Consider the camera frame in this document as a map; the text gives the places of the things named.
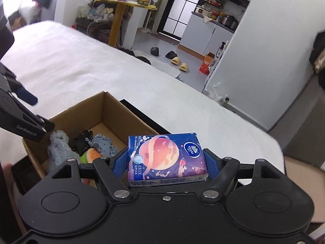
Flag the brown cardboard box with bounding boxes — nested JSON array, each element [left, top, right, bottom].
[[22, 91, 161, 186]]

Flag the pile of household clutter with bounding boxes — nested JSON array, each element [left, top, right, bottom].
[[77, 1, 115, 22]]

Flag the black fabric item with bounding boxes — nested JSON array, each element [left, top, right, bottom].
[[70, 130, 94, 154]]

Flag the orange burger plush toy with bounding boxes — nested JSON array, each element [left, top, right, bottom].
[[80, 149, 102, 164]]

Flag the dark suitcase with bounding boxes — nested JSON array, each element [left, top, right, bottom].
[[75, 18, 115, 42]]

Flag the dark doormat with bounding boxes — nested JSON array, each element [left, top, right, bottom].
[[148, 32, 181, 44]]

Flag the clear plastic bag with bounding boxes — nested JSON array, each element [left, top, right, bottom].
[[207, 81, 229, 102]]

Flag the white floor mat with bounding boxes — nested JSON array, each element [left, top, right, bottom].
[[133, 50, 181, 78]]

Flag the white plush cushion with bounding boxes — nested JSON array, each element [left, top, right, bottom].
[[19, 4, 41, 24]]

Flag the planet print tissue packet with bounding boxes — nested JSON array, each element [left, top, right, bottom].
[[127, 132, 210, 188]]

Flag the hanging clothes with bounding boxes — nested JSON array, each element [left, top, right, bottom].
[[309, 30, 325, 87]]

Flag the white kitchen cabinet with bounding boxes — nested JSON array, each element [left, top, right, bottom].
[[179, 14, 234, 56]]

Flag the blue-grey plush toy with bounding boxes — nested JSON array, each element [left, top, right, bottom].
[[90, 133, 118, 157]]

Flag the black framed glass door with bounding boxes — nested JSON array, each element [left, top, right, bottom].
[[159, 0, 209, 40]]

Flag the yellow round table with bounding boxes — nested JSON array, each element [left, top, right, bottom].
[[94, 0, 158, 48]]

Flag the grey fluffy sock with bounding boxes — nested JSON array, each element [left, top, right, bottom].
[[48, 130, 82, 173]]

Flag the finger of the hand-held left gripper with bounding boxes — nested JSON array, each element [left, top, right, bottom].
[[0, 63, 39, 105], [15, 104, 56, 142]]

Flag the orange cardboard box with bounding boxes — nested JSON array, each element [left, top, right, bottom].
[[199, 52, 215, 75]]

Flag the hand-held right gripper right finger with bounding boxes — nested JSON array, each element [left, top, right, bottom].
[[200, 149, 276, 199]]

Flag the kitchen counter clutter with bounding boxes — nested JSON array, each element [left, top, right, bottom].
[[193, 0, 250, 30]]

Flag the white fan stand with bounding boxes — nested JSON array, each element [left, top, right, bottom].
[[141, 11, 156, 33]]

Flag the black tray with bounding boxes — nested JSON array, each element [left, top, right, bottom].
[[11, 99, 164, 196]]

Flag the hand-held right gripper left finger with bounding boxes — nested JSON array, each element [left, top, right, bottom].
[[52, 147, 130, 199]]

